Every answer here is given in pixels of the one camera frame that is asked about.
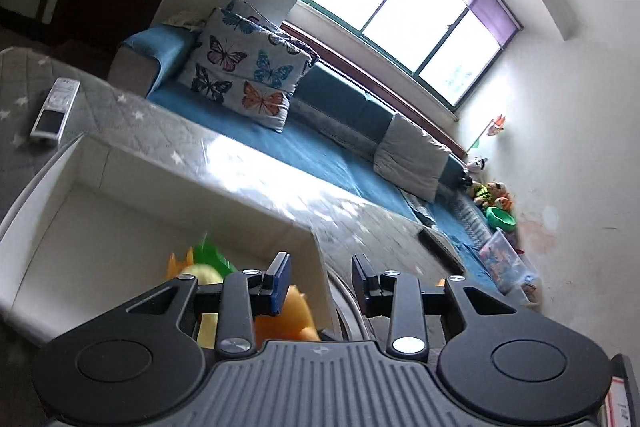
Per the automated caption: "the green plastic toy cup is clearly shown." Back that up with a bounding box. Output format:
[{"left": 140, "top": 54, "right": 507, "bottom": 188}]
[{"left": 193, "top": 234, "right": 238, "bottom": 279}]

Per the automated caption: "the yellow plush duck toy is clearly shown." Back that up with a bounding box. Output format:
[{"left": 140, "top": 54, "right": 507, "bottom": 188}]
[{"left": 166, "top": 248, "right": 224, "bottom": 349}]

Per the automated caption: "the large orange rubber duck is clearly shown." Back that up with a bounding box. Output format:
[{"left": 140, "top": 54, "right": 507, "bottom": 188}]
[{"left": 254, "top": 285, "right": 320, "bottom": 348}]

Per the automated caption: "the black remote control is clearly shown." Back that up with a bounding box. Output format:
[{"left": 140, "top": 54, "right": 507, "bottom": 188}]
[{"left": 416, "top": 229, "right": 465, "bottom": 275}]

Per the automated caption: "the clear plastic toy bin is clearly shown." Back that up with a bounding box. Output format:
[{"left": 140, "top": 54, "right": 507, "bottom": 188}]
[{"left": 478, "top": 229, "right": 541, "bottom": 308}]

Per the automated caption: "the green plastic bowl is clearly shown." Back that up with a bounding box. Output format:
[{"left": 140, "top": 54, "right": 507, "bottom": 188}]
[{"left": 485, "top": 206, "right": 516, "bottom": 232}]

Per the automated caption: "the stuffed animal pile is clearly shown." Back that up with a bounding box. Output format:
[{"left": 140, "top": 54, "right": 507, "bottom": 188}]
[{"left": 465, "top": 157, "right": 513, "bottom": 212}]

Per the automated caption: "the grey folded blanket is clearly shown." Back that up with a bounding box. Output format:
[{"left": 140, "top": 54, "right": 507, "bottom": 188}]
[{"left": 373, "top": 114, "right": 451, "bottom": 202}]

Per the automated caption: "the grey white cardboard box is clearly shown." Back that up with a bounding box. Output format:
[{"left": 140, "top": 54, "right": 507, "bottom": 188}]
[{"left": 1, "top": 135, "right": 337, "bottom": 343}]

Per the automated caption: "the blue sofa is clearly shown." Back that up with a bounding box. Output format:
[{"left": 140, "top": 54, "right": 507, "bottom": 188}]
[{"left": 107, "top": 24, "right": 498, "bottom": 291}]

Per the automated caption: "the butterfly print pillow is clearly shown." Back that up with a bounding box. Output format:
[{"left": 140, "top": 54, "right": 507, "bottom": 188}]
[{"left": 177, "top": 0, "right": 319, "bottom": 132}]

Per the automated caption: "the black box with label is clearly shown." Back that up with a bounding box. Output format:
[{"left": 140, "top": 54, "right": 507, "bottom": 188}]
[{"left": 600, "top": 353, "right": 640, "bottom": 427}]

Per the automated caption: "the white remote control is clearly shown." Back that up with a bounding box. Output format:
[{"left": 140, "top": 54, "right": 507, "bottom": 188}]
[{"left": 29, "top": 77, "right": 80, "bottom": 144}]

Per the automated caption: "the window with green frame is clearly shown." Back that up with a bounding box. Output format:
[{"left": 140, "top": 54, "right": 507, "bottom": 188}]
[{"left": 303, "top": 0, "right": 521, "bottom": 110}]

